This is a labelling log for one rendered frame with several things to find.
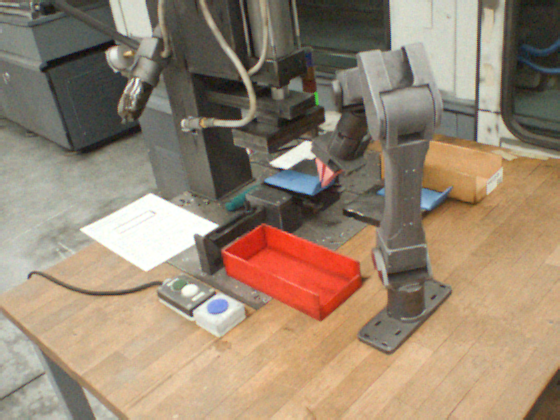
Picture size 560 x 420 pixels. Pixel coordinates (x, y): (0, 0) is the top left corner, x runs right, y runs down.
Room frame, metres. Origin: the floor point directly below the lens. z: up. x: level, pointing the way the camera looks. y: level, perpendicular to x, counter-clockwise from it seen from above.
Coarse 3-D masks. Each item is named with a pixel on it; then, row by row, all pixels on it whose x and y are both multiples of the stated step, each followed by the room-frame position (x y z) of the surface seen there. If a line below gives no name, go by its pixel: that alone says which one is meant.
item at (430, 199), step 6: (378, 192) 1.18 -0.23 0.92; (426, 192) 1.15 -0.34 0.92; (432, 192) 1.14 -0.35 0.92; (444, 192) 1.09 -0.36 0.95; (426, 198) 1.12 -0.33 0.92; (432, 198) 1.12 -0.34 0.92; (438, 198) 1.07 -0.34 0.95; (444, 198) 1.11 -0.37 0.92; (426, 204) 1.10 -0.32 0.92; (432, 204) 1.07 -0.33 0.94
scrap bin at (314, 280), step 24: (240, 240) 1.02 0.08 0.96; (264, 240) 1.06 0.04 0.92; (288, 240) 1.01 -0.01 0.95; (240, 264) 0.95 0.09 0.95; (264, 264) 1.00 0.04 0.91; (288, 264) 0.98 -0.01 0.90; (312, 264) 0.96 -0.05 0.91; (336, 264) 0.92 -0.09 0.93; (264, 288) 0.90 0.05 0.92; (288, 288) 0.85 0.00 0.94; (312, 288) 0.89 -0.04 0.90; (336, 288) 0.88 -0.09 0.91; (312, 312) 0.81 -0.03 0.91
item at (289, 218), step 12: (336, 180) 1.21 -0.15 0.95; (324, 192) 1.18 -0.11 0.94; (252, 204) 1.15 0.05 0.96; (264, 204) 1.12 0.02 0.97; (288, 204) 1.11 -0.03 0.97; (324, 204) 1.18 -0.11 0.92; (276, 216) 1.09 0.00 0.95; (288, 216) 1.10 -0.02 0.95; (300, 216) 1.13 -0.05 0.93; (288, 228) 1.10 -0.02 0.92
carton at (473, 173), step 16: (432, 144) 1.30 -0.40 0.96; (448, 144) 1.27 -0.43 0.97; (432, 160) 1.31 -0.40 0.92; (448, 160) 1.27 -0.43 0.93; (464, 160) 1.24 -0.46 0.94; (480, 160) 1.21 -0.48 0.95; (496, 160) 1.18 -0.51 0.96; (432, 176) 1.18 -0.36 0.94; (448, 176) 1.15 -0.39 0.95; (464, 176) 1.12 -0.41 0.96; (480, 176) 1.21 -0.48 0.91; (496, 176) 1.16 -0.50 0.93; (464, 192) 1.12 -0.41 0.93; (480, 192) 1.11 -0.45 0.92
